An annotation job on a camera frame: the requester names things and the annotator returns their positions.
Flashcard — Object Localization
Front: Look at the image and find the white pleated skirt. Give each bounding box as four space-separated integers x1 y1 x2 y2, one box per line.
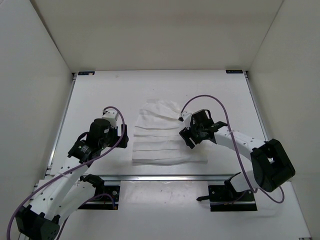
132 99 208 166

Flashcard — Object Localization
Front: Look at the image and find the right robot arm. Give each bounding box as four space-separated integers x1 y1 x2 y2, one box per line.
179 109 296 200

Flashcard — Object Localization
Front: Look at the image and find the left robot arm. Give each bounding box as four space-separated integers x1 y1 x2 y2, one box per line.
15 118 129 240

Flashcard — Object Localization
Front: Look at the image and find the blue left corner label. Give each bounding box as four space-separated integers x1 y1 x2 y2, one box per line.
77 71 95 76

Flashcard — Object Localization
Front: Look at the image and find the blue corner label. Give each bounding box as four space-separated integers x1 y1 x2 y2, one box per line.
77 71 95 76
225 69 243 74

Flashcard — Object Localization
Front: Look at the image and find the blue right corner label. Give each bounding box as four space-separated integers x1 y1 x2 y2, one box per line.
225 69 243 74

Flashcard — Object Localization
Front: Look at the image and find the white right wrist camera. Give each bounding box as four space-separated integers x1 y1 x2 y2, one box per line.
178 111 192 124

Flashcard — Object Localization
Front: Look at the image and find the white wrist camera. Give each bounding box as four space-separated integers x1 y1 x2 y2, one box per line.
102 110 119 128
178 111 192 124

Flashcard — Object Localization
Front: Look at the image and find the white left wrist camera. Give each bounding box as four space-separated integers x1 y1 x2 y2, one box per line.
102 110 119 128

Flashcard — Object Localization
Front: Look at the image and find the aluminium table edge rail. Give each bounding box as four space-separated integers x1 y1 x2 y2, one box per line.
100 174 232 182

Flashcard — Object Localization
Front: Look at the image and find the left aluminium side rail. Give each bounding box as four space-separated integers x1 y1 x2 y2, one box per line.
44 72 78 176

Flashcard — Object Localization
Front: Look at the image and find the aluminium side rail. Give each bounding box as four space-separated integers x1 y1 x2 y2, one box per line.
44 72 78 176
244 70 269 140

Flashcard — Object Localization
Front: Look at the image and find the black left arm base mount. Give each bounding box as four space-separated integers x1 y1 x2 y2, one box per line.
78 174 121 211

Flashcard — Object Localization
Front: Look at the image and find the right aluminium side rail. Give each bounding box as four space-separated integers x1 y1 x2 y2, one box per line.
244 70 269 140

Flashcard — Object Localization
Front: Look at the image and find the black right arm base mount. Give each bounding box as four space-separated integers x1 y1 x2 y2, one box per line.
196 172 258 212

